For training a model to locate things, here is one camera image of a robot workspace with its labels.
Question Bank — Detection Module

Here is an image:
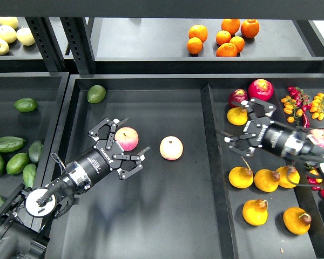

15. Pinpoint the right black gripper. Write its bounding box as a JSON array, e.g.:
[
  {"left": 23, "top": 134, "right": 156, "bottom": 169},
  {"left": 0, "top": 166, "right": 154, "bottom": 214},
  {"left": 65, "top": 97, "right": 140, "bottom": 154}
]
[{"left": 218, "top": 98, "right": 313, "bottom": 158}]

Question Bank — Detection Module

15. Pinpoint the orange on shelf lower left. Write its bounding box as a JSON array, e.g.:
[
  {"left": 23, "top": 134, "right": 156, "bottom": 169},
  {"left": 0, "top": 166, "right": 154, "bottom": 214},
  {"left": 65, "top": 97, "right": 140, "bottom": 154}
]
[{"left": 187, "top": 37, "right": 203, "bottom": 55}]

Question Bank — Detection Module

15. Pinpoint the pink apple far right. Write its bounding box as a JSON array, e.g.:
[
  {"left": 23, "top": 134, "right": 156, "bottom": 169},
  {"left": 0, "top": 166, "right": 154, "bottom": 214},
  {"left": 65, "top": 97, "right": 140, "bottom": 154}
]
[{"left": 310, "top": 129, "right": 324, "bottom": 148}]

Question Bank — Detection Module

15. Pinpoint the black tray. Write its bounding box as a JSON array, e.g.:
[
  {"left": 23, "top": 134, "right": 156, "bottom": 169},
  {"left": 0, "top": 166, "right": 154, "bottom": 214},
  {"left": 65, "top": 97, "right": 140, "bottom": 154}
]
[
  {"left": 45, "top": 74, "right": 324, "bottom": 258},
  {"left": 0, "top": 72, "right": 69, "bottom": 201}
]

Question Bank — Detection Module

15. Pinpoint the dark green avocado upright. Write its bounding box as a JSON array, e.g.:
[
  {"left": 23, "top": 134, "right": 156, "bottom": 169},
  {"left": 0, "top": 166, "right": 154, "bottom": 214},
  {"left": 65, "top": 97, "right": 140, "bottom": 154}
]
[{"left": 28, "top": 140, "right": 43, "bottom": 163}]

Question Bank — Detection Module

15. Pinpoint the orange on shelf right center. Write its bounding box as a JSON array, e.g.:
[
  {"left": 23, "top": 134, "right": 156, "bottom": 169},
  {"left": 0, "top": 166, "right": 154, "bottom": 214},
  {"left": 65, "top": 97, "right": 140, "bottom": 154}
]
[{"left": 230, "top": 36, "right": 245, "bottom": 53}]

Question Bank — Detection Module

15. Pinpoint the black left tray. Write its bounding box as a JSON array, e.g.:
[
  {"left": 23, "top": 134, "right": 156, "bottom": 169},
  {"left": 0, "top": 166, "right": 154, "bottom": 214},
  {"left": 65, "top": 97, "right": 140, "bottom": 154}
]
[{"left": 0, "top": 72, "right": 69, "bottom": 201}]

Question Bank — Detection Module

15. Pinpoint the red cherry tomato cluster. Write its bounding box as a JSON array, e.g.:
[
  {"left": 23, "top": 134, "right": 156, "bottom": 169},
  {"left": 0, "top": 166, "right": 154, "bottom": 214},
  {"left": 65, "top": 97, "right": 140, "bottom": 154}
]
[{"left": 287, "top": 86, "right": 312, "bottom": 111}]

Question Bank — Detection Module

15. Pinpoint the pink red apple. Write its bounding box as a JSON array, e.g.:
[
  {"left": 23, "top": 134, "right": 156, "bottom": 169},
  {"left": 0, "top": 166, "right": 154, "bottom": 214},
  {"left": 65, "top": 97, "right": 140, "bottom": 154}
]
[{"left": 114, "top": 127, "right": 139, "bottom": 151}]

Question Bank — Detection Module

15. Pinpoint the pale pink apple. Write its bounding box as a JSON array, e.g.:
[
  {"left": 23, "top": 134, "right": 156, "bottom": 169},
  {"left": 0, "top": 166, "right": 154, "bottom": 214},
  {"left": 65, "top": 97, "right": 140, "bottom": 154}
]
[{"left": 159, "top": 136, "right": 183, "bottom": 161}]

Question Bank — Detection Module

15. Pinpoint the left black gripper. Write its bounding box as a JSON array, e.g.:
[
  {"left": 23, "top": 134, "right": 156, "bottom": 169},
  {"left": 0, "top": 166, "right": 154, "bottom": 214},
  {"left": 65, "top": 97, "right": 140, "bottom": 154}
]
[{"left": 66, "top": 118, "right": 150, "bottom": 187}]

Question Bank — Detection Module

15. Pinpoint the orange on shelf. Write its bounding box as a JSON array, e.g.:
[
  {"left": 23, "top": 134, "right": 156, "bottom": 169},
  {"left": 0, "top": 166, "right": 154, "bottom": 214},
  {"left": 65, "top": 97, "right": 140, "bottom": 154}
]
[
  {"left": 188, "top": 24, "right": 208, "bottom": 43},
  {"left": 215, "top": 30, "right": 232, "bottom": 46},
  {"left": 221, "top": 19, "right": 240, "bottom": 35},
  {"left": 216, "top": 43, "right": 238, "bottom": 57},
  {"left": 240, "top": 19, "right": 260, "bottom": 39},
  {"left": 187, "top": 37, "right": 203, "bottom": 55},
  {"left": 230, "top": 36, "right": 245, "bottom": 53}
]

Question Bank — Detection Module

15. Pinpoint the green avocado middle cluster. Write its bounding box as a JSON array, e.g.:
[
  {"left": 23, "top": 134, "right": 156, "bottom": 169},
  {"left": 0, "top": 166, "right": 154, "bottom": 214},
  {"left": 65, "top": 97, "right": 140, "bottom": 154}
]
[{"left": 6, "top": 153, "right": 30, "bottom": 175}]

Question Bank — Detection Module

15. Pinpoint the green avocado top of tray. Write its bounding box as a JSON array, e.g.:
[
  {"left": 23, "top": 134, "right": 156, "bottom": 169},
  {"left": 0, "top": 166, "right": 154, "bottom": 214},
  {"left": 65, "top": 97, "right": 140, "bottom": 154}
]
[{"left": 87, "top": 85, "right": 106, "bottom": 104}]

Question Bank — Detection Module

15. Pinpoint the orange cherry tomato cluster left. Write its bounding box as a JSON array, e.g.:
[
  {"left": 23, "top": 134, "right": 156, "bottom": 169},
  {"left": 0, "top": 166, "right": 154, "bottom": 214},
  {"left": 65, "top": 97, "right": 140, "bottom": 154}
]
[{"left": 280, "top": 96, "right": 303, "bottom": 125}]

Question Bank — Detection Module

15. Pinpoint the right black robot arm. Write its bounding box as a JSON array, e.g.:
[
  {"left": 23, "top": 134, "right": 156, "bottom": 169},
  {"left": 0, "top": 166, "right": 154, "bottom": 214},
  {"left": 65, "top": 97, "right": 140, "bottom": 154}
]
[{"left": 219, "top": 98, "right": 324, "bottom": 179}]

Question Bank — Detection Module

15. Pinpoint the green avocado lower cluster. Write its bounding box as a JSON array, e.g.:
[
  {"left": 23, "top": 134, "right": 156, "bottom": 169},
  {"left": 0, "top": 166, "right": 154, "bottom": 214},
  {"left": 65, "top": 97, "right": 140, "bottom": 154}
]
[{"left": 22, "top": 163, "right": 37, "bottom": 188}]

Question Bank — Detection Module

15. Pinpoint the black center tray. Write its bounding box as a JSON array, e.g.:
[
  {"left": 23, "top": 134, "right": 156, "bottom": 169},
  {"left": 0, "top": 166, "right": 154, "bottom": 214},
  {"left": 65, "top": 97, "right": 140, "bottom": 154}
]
[{"left": 45, "top": 74, "right": 324, "bottom": 258}]

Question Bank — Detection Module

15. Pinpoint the yellow pear under right arm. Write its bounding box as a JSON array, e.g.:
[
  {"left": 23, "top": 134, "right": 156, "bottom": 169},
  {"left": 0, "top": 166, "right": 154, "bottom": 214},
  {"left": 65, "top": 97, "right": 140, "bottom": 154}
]
[{"left": 283, "top": 207, "right": 312, "bottom": 235}]

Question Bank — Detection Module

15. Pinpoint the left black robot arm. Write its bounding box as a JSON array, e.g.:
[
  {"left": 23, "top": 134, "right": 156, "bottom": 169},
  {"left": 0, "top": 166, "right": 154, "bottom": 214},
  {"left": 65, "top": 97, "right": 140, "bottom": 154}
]
[{"left": 0, "top": 118, "right": 150, "bottom": 258}]

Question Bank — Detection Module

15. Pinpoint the black shelf rack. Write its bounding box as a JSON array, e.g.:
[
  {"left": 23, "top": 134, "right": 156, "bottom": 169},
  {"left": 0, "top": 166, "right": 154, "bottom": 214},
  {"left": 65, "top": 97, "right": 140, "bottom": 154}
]
[{"left": 0, "top": 1, "right": 324, "bottom": 74}]

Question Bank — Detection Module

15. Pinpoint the orange on shelf front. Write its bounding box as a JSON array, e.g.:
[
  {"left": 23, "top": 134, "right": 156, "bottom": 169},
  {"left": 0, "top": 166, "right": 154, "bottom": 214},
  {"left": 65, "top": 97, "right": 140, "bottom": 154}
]
[{"left": 216, "top": 43, "right": 238, "bottom": 57}]

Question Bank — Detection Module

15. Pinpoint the dark red small apple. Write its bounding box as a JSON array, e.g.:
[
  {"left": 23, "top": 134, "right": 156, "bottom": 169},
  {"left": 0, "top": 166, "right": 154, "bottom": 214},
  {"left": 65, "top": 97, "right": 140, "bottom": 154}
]
[{"left": 228, "top": 88, "right": 248, "bottom": 108}]

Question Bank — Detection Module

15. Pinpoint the orange on shelf top right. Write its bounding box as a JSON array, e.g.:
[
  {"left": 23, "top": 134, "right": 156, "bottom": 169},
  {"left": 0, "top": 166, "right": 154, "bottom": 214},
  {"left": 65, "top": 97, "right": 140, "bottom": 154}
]
[{"left": 240, "top": 19, "right": 260, "bottom": 39}]

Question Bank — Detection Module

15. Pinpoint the orange on shelf far left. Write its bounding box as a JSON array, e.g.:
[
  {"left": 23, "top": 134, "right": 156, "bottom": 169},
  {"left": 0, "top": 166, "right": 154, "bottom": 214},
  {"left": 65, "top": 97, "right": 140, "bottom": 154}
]
[{"left": 188, "top": 24, "right": 208, "bottom": 43}]

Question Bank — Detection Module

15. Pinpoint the mixed cherry tomato cluster lower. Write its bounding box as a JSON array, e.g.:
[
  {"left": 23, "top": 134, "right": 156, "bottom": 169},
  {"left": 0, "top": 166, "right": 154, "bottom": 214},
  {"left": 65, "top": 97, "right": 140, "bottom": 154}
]
[{"left": 305, "top": 144, "right": 324, "bottom": 200}]

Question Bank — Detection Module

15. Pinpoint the red chili pepper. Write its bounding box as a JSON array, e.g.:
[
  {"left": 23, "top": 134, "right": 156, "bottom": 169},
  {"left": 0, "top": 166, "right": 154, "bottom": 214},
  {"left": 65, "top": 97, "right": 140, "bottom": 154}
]
[{"left": 302, "top": 111, "right": 310, "bottom": 128}]

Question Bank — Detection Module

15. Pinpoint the orange cherry tomato cluster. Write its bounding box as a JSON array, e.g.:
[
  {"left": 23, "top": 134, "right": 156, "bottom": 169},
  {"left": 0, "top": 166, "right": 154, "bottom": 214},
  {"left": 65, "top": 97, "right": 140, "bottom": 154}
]
[
  {"left": 309, "top": 92, "right": 324, "bottom": 121},
  {"left": 280, "top": 96, "right": 303, "bottom": 125}
]

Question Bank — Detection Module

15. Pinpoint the red apple right tray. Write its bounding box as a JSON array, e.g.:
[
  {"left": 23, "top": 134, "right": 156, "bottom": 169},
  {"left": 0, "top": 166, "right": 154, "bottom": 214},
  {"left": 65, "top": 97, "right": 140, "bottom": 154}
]
[{"left": 248, "top": 79, "right": 274, "bottom": 101}]

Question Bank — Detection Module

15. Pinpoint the orange cherry tomato cluster right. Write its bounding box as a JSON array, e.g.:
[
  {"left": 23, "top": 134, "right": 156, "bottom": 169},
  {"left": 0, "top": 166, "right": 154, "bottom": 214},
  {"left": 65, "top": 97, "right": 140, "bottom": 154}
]
[{"left": 309, "top": 92, "right": 324, "bottom": 121}]

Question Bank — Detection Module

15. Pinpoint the green avocado left tray top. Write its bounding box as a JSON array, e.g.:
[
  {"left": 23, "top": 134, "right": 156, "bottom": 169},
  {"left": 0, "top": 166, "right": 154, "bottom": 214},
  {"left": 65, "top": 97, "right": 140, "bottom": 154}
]
[{"left": 14, "top": 98, "right": 38, "bottom": 112}]

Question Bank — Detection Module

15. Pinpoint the green avocado cluster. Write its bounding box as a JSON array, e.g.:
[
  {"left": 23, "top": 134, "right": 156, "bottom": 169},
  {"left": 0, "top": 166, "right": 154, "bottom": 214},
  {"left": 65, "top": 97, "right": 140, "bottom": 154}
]
[
  {"left": 6, "top": 153, "right": 30, "bottom": 175},
  {"left": 22, "top": 163, "right": 37, "bottom": 188}
]

